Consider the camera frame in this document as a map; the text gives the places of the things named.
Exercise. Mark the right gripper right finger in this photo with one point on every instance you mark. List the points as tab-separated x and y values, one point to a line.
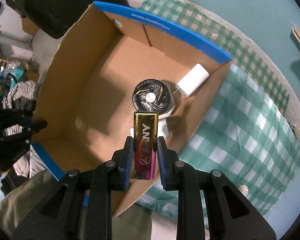
166	160

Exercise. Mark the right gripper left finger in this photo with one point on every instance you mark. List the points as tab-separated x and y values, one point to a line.
123	158

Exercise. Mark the gold pink SANY lighter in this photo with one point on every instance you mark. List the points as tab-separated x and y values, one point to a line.
145	144

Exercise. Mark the black round cooling fan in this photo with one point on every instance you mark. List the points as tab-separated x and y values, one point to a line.
152	95

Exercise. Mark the green checkered tablecloth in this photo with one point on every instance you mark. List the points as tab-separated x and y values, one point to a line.
244	133

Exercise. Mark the cardboard box with blue rim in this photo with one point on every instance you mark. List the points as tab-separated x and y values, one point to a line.
86	96

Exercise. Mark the striped cloth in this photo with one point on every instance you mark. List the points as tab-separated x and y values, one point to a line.
23	97

